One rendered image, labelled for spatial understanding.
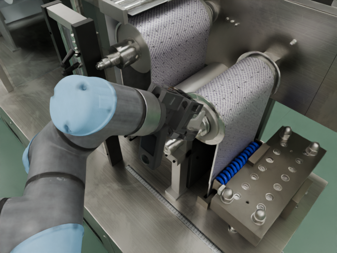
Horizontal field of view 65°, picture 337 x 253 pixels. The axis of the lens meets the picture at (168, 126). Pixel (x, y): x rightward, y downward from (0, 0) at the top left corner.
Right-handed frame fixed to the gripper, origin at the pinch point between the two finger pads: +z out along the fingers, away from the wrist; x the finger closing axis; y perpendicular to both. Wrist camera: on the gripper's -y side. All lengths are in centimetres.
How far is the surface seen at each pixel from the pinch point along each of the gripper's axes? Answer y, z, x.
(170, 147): -7.8, 1.7, 3.7
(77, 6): 11, 10, 72
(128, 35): 11.4, -2.8, 28.5
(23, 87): -35, 15, 97
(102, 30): 5, 45, 96
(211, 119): 3.8, 1.6, -2.3
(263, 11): 34.0, 20.0, 8.0
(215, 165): -8.7, 14.5, -4.8
